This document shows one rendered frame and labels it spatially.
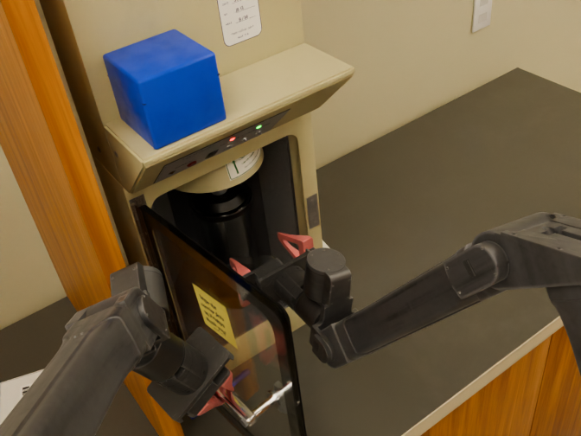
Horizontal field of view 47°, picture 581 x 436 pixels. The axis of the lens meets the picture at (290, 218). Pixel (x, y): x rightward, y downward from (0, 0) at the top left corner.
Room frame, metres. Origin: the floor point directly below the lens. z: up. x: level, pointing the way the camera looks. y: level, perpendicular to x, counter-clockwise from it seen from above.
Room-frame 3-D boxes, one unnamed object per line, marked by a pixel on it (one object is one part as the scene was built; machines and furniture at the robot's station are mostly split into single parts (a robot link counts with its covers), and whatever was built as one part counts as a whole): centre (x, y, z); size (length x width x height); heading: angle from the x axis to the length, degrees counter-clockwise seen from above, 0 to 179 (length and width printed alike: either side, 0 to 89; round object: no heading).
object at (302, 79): (0.79, 0.05, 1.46); 0.32 x 0.11 x 0.10; 121
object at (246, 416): (0.55, 0.09, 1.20); 0.10 x 0.05 x 0.03; 37
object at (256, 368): (0.62, 0.11, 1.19); 0.30 x 0.01 x 0.40; 37
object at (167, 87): (0.74, 0.13, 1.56); 0.10 x 0.10 x 0.09; 31
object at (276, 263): (0.80, 0.07, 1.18); 0.09 x 0.07 x 0.07; 31
